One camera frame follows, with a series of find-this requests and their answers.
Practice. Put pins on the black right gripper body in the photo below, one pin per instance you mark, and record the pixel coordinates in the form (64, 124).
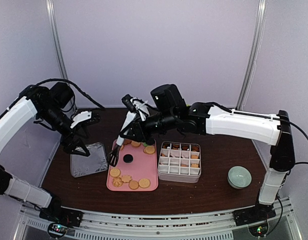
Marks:
(143, 135)

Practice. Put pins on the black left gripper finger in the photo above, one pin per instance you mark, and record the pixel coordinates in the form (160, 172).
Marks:
(76, 147)
(82, 131)

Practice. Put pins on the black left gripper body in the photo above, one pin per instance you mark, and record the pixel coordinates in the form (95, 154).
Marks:
(65, 137)

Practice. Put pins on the clear plastic box lid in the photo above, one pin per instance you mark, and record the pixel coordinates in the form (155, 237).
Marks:
(96, 162)

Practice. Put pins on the lilac divided storage box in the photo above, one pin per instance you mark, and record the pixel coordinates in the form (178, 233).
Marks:
(179, 162)

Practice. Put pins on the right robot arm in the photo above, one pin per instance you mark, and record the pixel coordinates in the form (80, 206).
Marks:
(211, 118)

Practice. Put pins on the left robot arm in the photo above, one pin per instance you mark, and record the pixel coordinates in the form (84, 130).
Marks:
(33, 125)

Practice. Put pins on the round dotted biscuit far left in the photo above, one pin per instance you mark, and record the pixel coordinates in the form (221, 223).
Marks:
(149, 149)

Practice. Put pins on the round dotted biscuit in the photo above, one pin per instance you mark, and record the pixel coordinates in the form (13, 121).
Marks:
(144, 183)
(115, 172)
(149, 149)

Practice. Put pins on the black sandwich cookie middle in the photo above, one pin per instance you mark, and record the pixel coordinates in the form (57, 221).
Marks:
(128, 158)

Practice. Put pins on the pink plastic tray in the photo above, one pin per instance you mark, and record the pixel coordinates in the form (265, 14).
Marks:
(143, 166)

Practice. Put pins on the round dotted biscuit near left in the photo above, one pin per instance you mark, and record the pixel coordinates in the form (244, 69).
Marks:
(115, 172)

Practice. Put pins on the round dotted biscuit right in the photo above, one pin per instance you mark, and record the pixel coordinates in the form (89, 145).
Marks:
(144, 183)

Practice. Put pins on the swirl butter cookie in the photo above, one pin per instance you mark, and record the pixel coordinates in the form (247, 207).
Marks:
(117, 182)

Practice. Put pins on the plain round biscuit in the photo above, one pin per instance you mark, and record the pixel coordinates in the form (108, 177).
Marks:
(133, 184)

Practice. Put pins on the pale celadon ceramic bowl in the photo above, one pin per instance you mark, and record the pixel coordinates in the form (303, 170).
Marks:
(239, 177)

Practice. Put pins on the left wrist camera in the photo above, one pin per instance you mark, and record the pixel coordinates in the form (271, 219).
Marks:
(85, 117)

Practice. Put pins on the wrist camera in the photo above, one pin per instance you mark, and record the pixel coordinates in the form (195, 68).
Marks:
(85, 117)
(136, 106)

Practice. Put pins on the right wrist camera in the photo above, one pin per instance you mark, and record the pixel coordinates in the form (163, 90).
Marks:
(136, 106)

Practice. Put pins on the left aluminium corner post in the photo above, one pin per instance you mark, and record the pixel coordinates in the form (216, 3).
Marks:
(50, 6)

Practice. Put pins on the aluminium corner post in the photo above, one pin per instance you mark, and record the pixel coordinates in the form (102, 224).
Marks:
(255, 47)
(50, 6)

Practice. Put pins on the right aluminium corner post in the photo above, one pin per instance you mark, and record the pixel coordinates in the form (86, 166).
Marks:
(255, 47)

